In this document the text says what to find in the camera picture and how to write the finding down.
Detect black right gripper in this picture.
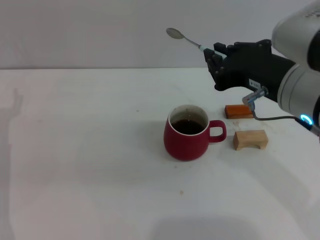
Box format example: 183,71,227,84
203,39,300,103

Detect metal spoon light blue handle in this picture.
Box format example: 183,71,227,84
166,27,226,59

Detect red ceramic mug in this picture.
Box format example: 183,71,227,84
163,104,228,162

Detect dark orange wooden block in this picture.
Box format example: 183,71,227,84
224,104,255,120

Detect dark coffee liquid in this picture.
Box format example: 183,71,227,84
171,119,206,135

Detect light wooden block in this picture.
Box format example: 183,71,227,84
232,129,269,151

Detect grey cable with metal connector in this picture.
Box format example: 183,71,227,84
242,87,320,137

